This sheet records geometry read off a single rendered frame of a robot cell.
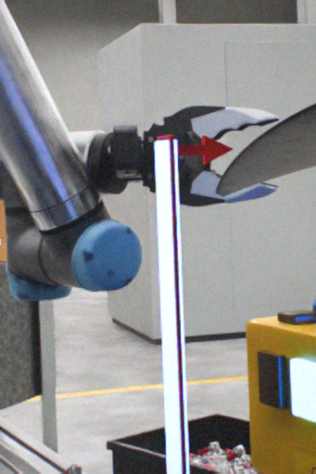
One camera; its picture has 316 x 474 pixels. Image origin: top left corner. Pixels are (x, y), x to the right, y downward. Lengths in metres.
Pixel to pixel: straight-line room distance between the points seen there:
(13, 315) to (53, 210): 1.78
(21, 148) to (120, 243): 0.14
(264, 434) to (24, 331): 2.28
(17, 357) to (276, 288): 4.57
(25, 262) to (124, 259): 0.15
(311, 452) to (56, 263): 0.56
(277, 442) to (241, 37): 6.65
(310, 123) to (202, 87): 6.21
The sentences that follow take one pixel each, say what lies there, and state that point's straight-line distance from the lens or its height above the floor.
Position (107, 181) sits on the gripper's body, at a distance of 1.10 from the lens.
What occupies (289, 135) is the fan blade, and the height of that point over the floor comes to 1.19.
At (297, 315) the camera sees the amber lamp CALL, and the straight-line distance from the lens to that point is 0.55.
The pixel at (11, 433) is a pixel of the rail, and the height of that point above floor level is 0.86.
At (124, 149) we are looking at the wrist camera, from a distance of 0.99.
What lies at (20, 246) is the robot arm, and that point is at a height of 1.09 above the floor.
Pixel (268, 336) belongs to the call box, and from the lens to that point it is 0.56.
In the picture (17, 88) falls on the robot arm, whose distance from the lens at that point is 0.99.
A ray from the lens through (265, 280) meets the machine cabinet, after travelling 7.18.
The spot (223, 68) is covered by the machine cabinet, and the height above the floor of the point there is 1.94.
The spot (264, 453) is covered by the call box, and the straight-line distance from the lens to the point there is 0.59.
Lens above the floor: 1.15
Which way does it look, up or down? 3 degrees down
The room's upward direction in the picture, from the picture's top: 2 degrees counter-clockwise
